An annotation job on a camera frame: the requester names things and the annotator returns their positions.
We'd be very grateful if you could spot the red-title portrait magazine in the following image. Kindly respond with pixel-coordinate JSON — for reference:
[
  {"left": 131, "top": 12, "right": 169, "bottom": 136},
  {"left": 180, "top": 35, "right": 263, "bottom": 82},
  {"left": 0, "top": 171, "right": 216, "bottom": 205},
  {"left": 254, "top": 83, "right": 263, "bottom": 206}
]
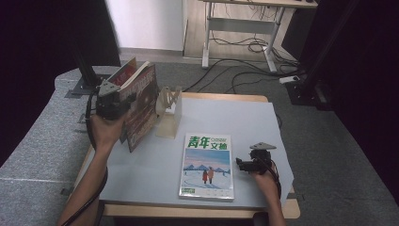
[{"left": 106, "top": 56, "right": 139, "bottom": 144}]

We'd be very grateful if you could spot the coiled black cable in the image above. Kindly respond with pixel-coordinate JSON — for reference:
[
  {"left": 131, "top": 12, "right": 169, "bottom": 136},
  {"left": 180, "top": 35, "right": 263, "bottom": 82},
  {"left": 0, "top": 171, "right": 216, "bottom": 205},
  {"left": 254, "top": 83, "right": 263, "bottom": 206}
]
[{"left": 210, "top": 37, "right": 299, "bottom": 55}]

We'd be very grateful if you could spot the person's left hand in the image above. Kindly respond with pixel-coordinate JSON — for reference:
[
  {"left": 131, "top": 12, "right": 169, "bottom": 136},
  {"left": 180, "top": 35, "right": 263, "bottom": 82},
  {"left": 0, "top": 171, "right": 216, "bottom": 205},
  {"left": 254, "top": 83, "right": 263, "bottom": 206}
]
[{"left": 89, "top": 114, "right": 128, "bottom": 151}]

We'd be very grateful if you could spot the black metal stand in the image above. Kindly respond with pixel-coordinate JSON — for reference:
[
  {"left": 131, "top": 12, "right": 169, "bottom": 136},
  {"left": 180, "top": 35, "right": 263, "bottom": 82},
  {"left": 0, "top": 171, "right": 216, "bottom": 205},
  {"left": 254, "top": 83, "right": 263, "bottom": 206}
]
[
  {"left": 283, "top": 0, "right": 361, "bottom": 111},
  {"left": 64, "top": 43, "right": 116, "bottom": 99}
]

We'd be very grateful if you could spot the dark illustrated magazine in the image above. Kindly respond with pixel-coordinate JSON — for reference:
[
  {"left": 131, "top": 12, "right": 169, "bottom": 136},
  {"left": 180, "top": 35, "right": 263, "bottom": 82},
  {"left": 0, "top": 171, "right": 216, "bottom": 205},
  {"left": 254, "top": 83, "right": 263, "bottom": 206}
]
[{"left": 117, "top": 60, "right": 160, "bottom": 153}]

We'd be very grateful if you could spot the person's right hand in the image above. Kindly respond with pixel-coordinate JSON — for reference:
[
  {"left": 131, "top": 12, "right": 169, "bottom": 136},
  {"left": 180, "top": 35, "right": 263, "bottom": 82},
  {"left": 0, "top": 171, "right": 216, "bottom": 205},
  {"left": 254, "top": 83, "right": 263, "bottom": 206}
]
[{"left": 250, "top": 169, "right": 279, "bottom": 202}]

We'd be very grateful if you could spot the metal desk frame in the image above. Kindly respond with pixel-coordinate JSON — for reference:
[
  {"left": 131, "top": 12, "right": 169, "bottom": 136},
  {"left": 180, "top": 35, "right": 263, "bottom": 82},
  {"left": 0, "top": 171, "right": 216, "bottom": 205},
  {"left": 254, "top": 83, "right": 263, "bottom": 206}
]
[{"left": 200, "top": 0, "right": 319, "bottom": 73}]

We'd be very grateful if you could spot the white power strip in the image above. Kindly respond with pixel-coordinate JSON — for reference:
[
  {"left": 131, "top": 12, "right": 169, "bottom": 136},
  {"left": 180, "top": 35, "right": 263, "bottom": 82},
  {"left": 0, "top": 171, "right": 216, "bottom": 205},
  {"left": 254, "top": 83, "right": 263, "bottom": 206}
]
[{"left": 279, "top": 74, "right": 301, "bottom": 85}]

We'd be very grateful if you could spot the left hand-held gripper cable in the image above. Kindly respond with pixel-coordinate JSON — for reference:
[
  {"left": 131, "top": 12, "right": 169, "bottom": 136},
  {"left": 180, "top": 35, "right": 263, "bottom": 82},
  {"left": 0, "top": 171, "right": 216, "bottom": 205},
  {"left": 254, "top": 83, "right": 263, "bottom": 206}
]
[{"left": 60, "top": 89, "right": 109, "bottom": 226}]

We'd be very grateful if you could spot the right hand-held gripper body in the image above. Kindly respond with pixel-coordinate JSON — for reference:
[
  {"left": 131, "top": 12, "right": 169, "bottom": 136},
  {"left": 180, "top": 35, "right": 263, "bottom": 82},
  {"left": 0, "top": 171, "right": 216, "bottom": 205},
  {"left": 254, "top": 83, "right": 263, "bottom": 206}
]
[{"left": 249, "top": 141, "right": 278, "bottom": 173}]

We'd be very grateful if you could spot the right hand-held gripper cable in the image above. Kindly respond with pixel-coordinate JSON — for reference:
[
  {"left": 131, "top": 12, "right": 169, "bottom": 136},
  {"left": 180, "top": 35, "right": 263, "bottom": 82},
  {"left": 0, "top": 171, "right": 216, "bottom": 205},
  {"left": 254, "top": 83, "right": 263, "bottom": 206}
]
[{"left": 263, "top": 159, "right": 282, "bottom": 203}]

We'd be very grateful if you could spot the black curtain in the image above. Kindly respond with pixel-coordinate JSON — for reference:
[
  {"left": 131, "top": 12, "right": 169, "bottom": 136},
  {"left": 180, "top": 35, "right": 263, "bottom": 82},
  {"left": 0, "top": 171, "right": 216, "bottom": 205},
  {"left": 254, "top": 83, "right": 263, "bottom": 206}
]
[
  {"left": 0, "top": 0, "right": 121, "bottom": 168},
  {"left": 281, "top": 0, "right": 399, "bottom": 205}
]

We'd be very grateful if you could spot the hand-held gripper cable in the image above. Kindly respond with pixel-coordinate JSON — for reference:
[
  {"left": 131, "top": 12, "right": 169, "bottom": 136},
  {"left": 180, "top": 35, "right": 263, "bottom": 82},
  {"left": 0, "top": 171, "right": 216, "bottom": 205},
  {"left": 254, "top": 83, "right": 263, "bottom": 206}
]
[
  {"left": 263, "top": 159, "right": 282, "bottom": 203},
  {"left": 60, "top": 89, "right": 109, "bottom": 226}
]

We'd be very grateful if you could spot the black floor cable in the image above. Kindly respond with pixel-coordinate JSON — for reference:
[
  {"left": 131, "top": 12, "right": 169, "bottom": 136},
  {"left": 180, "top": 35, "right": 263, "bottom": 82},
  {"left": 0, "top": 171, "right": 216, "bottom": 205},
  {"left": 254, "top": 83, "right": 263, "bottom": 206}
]
[
  {"left": 231, "top": 71, "right": 285, "bottom": 94},
  {"left": 183, "top": 57, "right": 299, "bottom": 93}
]

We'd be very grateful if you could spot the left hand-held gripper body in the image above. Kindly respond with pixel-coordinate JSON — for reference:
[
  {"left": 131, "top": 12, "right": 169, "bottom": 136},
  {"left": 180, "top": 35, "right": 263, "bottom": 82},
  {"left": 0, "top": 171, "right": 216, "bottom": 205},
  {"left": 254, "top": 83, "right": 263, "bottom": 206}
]
[{"left": 95, "top": 79, "right": 131, "bottom": 121}]

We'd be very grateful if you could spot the green-title snow scene magazine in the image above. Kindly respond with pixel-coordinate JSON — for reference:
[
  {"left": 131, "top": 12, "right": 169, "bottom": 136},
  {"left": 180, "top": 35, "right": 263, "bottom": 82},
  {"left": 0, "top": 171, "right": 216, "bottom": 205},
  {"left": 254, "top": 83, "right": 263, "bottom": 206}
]
[{"left": 178, "top": 132, "right": 235, "bottom": 202}]

